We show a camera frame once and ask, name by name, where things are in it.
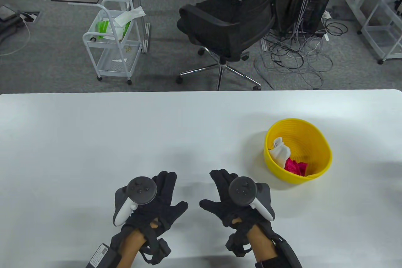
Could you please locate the person's left hand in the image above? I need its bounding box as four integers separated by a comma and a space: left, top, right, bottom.
126, 171, 189, 238

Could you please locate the person's right hand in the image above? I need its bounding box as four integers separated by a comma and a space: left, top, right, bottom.
199, 169, 273, 234

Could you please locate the person's left forearm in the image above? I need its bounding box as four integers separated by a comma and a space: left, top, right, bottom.
118, 229, 148, 268

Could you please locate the person's right forearm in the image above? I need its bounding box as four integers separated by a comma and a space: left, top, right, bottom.
247, 226, 278, 264

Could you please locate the yellow woven basket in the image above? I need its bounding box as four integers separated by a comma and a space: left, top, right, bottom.
264, 118, 333, 184

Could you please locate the silver metal stand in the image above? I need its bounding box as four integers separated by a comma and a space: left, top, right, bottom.
131, 0, 151, 54

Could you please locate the white green wipes pack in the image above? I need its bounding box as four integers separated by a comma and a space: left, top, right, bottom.
108, 22, 133, 41

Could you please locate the black mesh office chair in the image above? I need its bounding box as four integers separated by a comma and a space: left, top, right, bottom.
176, 0, 294, 91

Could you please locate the green plastic packet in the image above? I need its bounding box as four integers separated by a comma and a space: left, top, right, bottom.
96, 20, 110, 40

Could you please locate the white paper towel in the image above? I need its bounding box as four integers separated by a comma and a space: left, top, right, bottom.
113, 7, 147, 26

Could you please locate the floor power socket box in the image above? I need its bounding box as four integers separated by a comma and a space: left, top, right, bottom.
19, 11, 41, 23

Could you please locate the white metal rack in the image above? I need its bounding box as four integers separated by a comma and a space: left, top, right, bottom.
361, 0, 402, 65

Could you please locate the white wire utility cart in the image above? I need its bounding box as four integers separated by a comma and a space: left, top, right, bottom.
82, 0, 143, 85

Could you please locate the tangle of floor cables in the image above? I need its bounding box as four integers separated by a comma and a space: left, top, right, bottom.
254, 14, 348, 90

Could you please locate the white desk leg frame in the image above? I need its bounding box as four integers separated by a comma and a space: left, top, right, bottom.
342, 0, 382, 35

